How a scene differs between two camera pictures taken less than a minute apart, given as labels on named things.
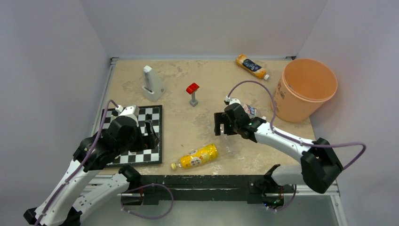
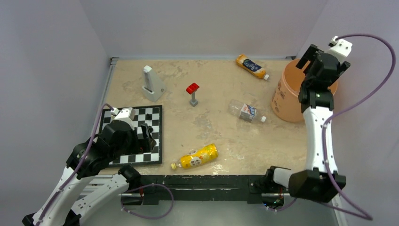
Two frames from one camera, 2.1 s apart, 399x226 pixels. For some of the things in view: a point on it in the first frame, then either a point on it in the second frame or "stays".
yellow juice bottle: [207, 153] stays
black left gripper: [149, 141] stays
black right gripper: [226, 130] → [310, 55]
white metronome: [153, 87] stays
